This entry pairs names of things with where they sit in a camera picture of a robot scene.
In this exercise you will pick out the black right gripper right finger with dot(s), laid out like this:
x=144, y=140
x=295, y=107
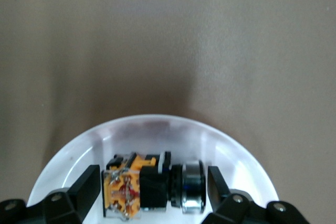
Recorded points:
x=218, y=190

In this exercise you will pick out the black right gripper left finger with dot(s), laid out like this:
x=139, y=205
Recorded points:
x=84, y=190

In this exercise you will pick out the orange push button switch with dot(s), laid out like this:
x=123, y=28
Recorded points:
x=152, y=190

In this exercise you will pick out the white round plate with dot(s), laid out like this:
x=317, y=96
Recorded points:
x=78, y=155

